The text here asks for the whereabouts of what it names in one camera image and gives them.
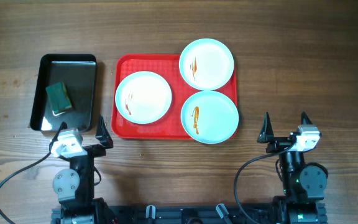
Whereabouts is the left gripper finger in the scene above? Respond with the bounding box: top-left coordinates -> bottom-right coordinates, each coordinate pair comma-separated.
95,115 -> 113,148
52,122 -> 67,143

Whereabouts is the green scrubbing sponge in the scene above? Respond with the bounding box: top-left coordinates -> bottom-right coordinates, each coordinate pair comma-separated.
46,82 -> 73,116

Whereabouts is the white plate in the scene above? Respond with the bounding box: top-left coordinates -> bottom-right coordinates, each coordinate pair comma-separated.
178,38 -> 234,91
115,71 -> 172,124
180,91 -> 239,144

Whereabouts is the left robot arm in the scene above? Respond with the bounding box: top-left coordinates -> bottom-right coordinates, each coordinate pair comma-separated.
50,116 -> 118,224

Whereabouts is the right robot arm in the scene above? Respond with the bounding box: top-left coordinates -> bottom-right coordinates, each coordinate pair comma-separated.
257,112 -> 329,224

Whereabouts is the black metal tray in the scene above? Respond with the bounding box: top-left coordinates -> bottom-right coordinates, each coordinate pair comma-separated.
29,54 -> 97,132

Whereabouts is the red plastic tray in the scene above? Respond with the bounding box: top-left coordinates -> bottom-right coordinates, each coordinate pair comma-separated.
111,54 -> 239,141

